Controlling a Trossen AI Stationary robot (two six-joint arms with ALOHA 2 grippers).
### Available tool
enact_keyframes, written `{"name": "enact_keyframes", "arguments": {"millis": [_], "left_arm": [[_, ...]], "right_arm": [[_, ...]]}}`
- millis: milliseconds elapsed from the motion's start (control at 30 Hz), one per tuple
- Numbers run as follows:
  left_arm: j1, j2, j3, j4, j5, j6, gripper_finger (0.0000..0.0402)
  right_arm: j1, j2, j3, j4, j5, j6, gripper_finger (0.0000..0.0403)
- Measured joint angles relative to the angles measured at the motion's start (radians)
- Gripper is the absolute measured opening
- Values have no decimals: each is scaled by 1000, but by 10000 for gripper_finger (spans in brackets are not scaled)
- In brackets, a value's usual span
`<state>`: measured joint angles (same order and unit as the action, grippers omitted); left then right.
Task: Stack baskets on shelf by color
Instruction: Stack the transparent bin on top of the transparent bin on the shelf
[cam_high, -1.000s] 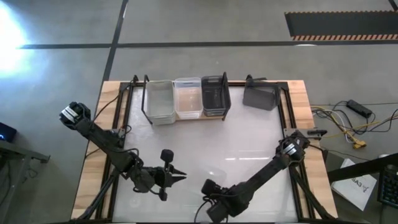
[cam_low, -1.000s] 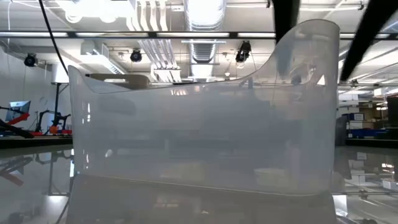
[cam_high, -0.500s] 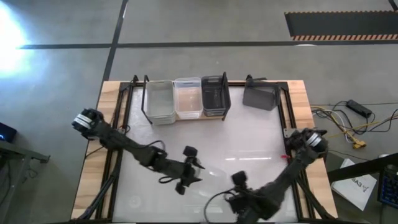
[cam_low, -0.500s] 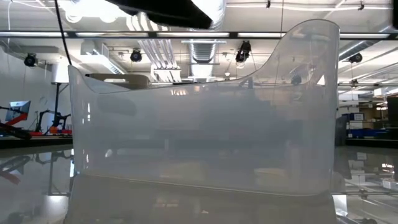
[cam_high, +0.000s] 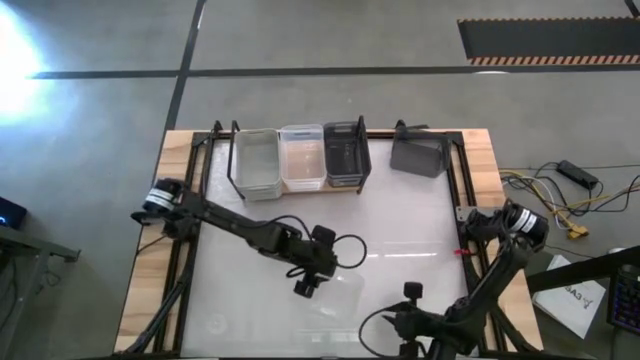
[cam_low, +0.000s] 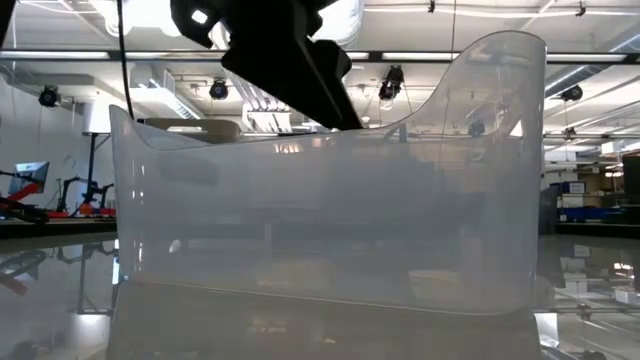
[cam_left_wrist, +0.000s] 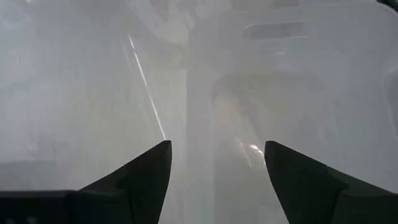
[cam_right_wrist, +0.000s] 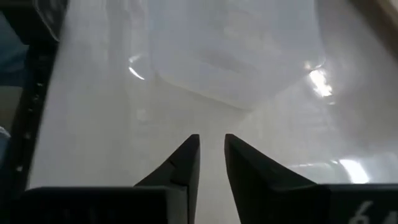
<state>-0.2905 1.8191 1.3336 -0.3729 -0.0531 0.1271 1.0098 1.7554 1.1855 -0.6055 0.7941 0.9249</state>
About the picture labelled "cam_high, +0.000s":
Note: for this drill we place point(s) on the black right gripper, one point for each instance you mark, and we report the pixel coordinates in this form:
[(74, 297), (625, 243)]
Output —
[(417, 327)]

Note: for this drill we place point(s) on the black aluminium table frame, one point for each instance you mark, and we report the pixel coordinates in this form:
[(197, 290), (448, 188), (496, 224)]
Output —
[(380, 134)]

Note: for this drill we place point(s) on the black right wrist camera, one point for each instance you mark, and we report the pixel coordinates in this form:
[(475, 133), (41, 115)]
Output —
[(413, 290)]

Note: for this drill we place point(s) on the black device with blue light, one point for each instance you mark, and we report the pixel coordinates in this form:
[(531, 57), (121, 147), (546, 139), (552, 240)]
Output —
[(12, 212)]

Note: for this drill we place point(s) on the black power adapter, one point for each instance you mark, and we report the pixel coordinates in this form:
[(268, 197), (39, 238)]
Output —
[(577, 174)]

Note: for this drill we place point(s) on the grey metal bracket plate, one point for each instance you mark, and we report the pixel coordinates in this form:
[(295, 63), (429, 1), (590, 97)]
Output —
[(462, 214)]

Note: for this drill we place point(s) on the black keyboard with coloured keys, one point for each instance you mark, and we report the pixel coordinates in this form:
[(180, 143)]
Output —
[(625, 300)]

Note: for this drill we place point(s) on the white paper sheet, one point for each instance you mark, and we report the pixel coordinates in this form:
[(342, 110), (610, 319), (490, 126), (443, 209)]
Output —
[(570, 300)]

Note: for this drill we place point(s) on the black mat with hazard stripes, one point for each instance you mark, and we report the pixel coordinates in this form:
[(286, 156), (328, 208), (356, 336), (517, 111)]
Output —
[(550, 40)]

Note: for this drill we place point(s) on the grey plastic basket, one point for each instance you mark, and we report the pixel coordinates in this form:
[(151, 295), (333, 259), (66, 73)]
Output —
[(257, 160)]

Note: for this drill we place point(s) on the grey side desk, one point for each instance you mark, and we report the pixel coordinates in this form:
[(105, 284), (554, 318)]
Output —
[(30, 245)]

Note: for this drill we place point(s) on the dark smoked plastic basket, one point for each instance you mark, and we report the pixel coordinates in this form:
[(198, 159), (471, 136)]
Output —
[(342, 155), (345, 182), (420, 157)]

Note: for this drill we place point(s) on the black diagonal bar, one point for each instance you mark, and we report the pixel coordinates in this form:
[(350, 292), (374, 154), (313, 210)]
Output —
[(575, 272)]

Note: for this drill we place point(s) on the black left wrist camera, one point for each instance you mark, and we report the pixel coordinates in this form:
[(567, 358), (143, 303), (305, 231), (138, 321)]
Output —
[(324, 235)]

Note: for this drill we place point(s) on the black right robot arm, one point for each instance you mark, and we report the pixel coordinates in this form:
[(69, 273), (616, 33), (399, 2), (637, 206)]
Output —
[(492, 285)]

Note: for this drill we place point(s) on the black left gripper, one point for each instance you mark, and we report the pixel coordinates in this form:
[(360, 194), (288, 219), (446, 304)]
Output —
[(310, 260)]

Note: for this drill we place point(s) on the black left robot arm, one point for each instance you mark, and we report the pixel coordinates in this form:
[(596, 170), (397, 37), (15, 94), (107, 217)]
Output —
[(225, 220)]

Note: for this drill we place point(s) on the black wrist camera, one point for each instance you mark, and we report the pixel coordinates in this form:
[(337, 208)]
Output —
[(324, 235), (413, 290)]

